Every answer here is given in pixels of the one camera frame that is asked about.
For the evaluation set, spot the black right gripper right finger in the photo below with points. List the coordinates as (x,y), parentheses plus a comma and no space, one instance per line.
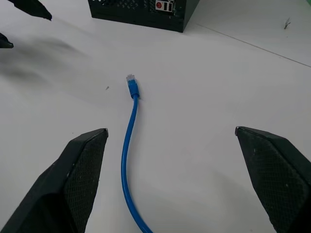
(279,174)

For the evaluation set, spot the black computer case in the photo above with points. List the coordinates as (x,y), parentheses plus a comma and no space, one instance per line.
(143,12)

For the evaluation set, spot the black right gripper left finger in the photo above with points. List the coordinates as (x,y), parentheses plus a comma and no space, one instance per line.
(60,184)

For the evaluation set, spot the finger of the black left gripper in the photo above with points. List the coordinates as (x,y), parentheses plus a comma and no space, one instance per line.
(36,8)
(5,42)

